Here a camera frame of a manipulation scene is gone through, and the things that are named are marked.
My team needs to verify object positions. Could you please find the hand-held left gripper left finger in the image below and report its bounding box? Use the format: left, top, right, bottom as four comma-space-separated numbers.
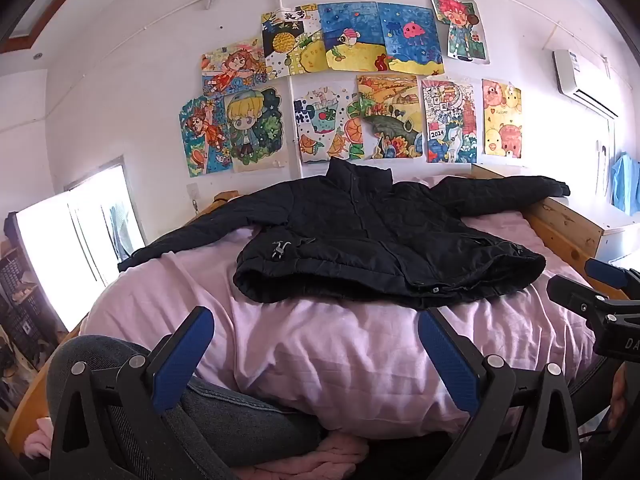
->
50, 306, 236, 480

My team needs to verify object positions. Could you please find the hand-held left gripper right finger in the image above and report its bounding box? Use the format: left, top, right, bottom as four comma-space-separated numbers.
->
419, 307, 583, 480

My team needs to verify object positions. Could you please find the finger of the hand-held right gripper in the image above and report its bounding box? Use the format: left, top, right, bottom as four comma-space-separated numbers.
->
584, 258, 640, 292
546, 275, 640, 322

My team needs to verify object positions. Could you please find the black padded jacket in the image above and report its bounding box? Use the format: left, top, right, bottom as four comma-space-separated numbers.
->
117, 156, 571, 310

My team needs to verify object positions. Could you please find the person's right hand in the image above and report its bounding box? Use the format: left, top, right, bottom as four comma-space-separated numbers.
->
611, 361, 632, 415

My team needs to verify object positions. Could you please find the white cabinet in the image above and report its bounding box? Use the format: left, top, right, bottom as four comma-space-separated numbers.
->
544, 194, 640, 267

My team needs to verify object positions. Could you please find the person's left leg in jeans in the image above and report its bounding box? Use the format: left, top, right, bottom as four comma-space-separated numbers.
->
46, 335, 322, 480

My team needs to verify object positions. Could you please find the blue hanging garment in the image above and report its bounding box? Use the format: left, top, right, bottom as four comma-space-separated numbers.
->
609, 152, 640, 217

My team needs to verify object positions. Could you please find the pink bed sheet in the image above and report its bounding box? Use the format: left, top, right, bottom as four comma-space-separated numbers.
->
79, 175, 601, 436

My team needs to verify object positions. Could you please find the bright window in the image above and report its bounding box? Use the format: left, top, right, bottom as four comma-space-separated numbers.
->
14, 156, 147, 332

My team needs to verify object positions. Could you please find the storage shelf with crates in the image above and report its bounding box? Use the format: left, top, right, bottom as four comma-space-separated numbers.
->
0, 211, 68, 401

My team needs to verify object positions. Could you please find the yellow pigs and chicks drawing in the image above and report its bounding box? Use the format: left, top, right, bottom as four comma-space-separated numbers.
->
481, 78, 523, 159

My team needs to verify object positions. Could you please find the white air conditioner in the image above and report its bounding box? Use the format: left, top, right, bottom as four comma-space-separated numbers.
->
552, 48, 621, 119

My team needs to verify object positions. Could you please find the city collage drawing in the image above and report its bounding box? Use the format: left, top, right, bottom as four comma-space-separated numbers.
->
421, 77, 477, 165

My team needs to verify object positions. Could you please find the flying girl drawing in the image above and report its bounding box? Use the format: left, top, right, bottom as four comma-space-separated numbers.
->
179, 95, 234, 179

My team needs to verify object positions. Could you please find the blond boy drawing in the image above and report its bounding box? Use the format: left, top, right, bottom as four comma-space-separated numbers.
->
223, 86, 287, 174

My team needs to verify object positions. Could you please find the landscape hills drawing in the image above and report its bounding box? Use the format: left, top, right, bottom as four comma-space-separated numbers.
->
356, 73, 425, 160

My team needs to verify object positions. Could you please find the cup and fruits drawing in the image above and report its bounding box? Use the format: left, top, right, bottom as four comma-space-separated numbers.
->
293, 79, 364, 164

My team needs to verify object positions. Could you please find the red-haired character drawing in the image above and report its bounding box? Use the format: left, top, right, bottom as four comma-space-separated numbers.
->
429, 0, 490, 66

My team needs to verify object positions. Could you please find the orange-haired girl drawing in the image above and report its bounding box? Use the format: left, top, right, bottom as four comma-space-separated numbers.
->
201, 39, 269, 97

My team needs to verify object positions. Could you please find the pink jellyfish drawing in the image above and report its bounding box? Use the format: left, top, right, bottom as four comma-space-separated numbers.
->
377, 2, 445, 77

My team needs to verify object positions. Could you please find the pineapple drawing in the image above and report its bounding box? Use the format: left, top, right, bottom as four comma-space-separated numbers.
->
260, 3, 329, 81

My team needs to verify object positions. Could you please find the blue fish drawing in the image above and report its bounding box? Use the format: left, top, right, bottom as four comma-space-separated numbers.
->
318, 2, 390, 73

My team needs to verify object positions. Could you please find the wooden bed frame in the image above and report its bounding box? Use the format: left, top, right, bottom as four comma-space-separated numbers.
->
5, 162, 631, 456

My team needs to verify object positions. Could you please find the ceiling skylight frame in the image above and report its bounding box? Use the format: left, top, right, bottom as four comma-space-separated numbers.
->
0, 0, 109, 55

